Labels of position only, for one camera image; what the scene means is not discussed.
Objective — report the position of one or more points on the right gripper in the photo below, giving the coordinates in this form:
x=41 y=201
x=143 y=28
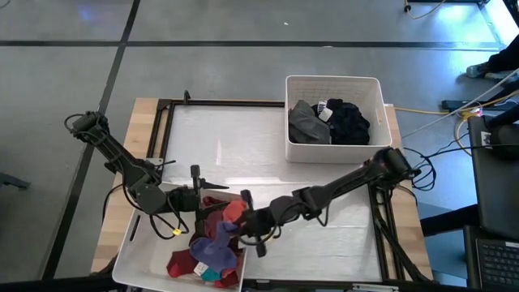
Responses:
x=259 y=223

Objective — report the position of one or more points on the teal garment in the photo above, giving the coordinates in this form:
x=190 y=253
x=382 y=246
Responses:
x=211 y=276

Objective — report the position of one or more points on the white woven plastic basket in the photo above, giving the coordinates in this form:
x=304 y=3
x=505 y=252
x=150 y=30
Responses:
x=308 y=154
x=138 y=259

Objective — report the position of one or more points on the black monitor panel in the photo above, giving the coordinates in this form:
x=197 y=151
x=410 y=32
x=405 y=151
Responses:
x=494 y=190

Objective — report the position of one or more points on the coral red garment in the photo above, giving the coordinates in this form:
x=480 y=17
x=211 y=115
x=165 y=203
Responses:
x=236 y=211

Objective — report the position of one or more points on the person's shoe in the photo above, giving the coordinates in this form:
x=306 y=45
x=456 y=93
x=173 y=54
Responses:
x=477 y=69

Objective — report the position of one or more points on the grey Puma boxer shorts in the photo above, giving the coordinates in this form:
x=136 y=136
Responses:
x=308 y=125

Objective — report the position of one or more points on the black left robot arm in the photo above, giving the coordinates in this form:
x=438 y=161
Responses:
x=121 y=162

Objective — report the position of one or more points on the black rig crossbar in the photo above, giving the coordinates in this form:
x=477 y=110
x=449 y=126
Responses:
x=48 y=284

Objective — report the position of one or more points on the purple garment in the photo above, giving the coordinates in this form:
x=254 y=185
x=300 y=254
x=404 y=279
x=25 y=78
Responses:
x=213 y=251

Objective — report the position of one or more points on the black laptop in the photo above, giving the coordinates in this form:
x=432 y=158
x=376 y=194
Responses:
x=496 y=263

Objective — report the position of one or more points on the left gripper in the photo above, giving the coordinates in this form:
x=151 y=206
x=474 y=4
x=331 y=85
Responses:
x=182 y=199

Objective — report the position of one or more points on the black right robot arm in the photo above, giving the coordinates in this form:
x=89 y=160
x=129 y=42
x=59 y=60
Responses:
x=348 y=178

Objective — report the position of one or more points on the grey chair base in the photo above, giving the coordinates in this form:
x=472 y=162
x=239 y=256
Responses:
x=14 y=181

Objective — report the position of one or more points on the long black trousers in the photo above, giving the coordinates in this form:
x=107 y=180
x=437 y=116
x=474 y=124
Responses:
x=348 y=125

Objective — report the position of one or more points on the black power strip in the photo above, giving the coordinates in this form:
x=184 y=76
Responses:
x=458 y=104

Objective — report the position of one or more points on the person's leg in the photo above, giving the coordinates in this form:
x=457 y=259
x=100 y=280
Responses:
x=507 y=58

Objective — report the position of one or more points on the maroon garment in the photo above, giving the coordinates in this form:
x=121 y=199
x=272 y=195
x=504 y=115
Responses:
x=180 y=264

